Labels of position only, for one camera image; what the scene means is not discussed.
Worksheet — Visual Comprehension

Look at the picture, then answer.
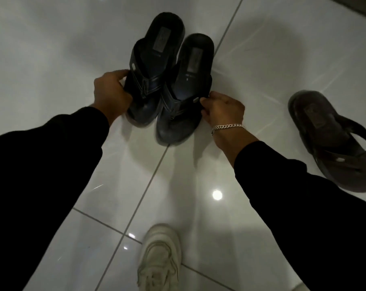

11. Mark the person's right hand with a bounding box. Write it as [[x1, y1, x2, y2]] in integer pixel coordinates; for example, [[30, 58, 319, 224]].
[[199, 91, 246, 129]]

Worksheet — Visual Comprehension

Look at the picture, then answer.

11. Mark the person's left hand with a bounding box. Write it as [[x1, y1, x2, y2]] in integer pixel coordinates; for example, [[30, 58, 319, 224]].
[[93, 70, 133, 118]]

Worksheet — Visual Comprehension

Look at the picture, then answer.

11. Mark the black flip-flop sandal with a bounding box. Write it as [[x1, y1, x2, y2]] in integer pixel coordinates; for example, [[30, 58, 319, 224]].
[[155, 33, 215, 146], [124, 12, 186, 128]]

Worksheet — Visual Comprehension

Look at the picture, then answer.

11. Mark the person's left forearm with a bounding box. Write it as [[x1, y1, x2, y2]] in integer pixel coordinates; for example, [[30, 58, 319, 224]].
[[0, 103, 120, 291]]

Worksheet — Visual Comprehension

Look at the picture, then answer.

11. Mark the person's right forearm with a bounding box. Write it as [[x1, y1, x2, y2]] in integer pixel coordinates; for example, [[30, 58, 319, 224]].
[[212, 126, 366, 291]]

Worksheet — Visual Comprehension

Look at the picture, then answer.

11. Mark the dark grey flip-flop sandal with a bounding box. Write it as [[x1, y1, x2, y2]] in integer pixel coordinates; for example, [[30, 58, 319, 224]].
[[288, 90, 366, 193]]

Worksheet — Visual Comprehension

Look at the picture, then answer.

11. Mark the white sneaker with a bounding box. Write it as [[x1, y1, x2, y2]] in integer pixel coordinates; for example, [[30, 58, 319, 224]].
[[137, 224, 182, 291]]

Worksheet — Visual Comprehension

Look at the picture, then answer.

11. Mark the silver chain bracelet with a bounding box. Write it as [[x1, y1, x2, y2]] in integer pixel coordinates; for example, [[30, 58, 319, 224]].
[[211, 123, 245, 136]]

